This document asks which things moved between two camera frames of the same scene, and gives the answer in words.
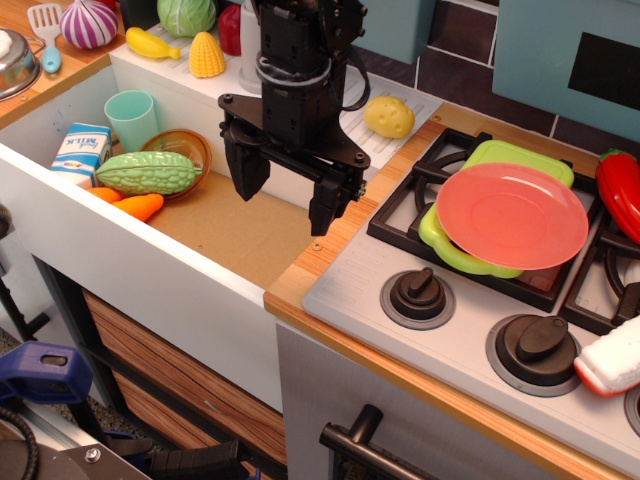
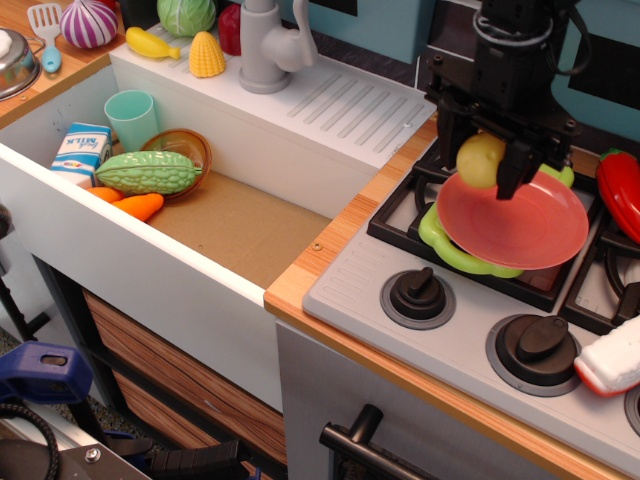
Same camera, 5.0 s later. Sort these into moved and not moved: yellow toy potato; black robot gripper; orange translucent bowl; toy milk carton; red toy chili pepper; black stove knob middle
Moved: black robot gripper; yellow toy potato
Not moved: orange translucent bowl; red toy chili pepper; toy milk carton; black stove knob middle
